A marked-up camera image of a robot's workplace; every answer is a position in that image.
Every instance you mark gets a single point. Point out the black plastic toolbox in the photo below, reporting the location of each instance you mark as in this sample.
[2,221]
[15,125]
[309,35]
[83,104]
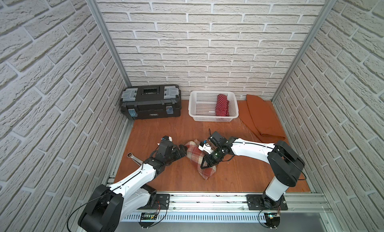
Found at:
[151,102]

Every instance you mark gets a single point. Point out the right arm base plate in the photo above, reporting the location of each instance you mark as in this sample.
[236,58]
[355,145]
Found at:
[263,202]

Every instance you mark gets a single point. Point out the right controller board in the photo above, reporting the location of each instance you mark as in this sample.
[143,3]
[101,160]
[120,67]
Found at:
[272,220]

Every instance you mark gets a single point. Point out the red plaid skirt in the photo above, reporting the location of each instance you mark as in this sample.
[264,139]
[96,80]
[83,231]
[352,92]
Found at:
[196,156]

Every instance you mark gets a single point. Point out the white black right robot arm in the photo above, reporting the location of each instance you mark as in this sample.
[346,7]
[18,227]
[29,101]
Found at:
[286,164]

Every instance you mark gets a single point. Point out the controller board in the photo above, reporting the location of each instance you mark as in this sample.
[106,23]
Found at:
[272,220]
[148,220]

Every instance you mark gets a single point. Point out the red polka dot skirt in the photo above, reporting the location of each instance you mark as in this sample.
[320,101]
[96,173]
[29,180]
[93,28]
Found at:
[222,106]

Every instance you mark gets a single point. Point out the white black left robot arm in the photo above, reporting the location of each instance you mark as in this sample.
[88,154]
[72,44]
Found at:
[108,205]

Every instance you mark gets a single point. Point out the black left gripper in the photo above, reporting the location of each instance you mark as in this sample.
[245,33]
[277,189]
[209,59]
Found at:
[177,151]

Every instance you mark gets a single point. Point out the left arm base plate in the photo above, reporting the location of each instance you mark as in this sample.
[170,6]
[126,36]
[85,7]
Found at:
[161,201]

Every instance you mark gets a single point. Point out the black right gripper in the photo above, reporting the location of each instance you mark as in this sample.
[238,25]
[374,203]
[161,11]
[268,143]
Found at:
[209,161]

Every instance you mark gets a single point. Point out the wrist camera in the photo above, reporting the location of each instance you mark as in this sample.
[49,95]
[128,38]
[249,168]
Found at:
[167,138]
[206,147]

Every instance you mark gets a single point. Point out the left controller board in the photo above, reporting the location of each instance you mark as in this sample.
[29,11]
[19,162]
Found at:
[148,220]

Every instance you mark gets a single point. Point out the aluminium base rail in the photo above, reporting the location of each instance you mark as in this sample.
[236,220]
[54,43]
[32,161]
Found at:
[213,202]

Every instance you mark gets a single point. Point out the orange brown skirt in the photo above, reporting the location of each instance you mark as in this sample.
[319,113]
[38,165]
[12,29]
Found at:
[261,118]

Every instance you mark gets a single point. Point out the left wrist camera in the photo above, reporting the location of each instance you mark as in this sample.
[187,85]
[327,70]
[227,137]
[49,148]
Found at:
[167,138]

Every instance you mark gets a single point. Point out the white plastic basket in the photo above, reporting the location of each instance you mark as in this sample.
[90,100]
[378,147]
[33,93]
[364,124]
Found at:
[202,106]

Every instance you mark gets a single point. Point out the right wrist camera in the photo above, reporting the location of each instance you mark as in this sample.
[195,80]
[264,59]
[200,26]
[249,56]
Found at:
[206,147]

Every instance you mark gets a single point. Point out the silver wrench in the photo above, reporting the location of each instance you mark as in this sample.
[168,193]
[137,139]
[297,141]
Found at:
[135,159]

